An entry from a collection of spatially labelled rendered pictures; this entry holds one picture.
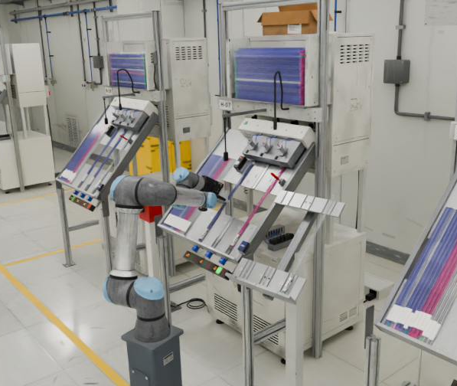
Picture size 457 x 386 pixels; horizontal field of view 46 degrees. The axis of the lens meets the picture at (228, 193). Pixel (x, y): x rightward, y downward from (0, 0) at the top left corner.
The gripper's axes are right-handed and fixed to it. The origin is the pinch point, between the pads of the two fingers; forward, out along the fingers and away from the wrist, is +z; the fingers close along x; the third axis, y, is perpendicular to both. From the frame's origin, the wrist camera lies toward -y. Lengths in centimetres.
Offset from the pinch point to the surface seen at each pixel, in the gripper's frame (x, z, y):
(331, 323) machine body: -32, 80, -39
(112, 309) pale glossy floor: 92, 26, -90
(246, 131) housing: 11.8, 5.0, 40.9
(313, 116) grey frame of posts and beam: -33, 2, 53
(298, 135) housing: -27, 4, 43
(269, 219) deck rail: -32.2, 1.2, -1.4
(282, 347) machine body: -29, 51, -59
